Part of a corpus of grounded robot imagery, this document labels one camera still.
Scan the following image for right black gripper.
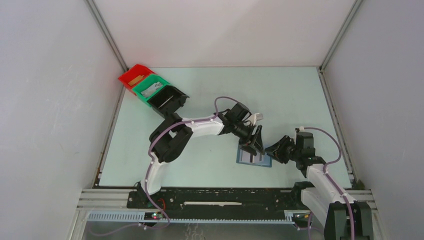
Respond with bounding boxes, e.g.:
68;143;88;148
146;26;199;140
264;134;301;164

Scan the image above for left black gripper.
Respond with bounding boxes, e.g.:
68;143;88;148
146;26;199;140
231;120;265;157

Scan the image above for blue card holder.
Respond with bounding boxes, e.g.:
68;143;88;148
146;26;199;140
236;147;272;168

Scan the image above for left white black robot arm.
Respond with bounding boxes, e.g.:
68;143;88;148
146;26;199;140
138;103;265;208

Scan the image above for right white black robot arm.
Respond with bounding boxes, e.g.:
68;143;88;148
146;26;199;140
264;130;374;240

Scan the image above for white striped card in holder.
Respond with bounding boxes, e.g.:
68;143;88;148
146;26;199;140
257;155;270;166

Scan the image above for grey card in green bin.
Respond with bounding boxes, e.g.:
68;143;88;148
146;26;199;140
141;82;163;98

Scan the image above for orange card in red bin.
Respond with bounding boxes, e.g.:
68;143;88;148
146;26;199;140
128;75;145;86

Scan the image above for black plastic bin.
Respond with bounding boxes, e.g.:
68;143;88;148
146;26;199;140
147;85;189;119

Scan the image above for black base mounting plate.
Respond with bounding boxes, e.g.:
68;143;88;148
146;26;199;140
126;183;309;220

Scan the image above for green plastic bin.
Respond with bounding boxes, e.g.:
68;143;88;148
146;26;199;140
132;74;171;107

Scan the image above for red plastic bin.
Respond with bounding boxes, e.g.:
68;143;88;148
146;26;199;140
118;64;155;95

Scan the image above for grey slotted cable duct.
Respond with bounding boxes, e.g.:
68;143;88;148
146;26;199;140
87;211;294;224

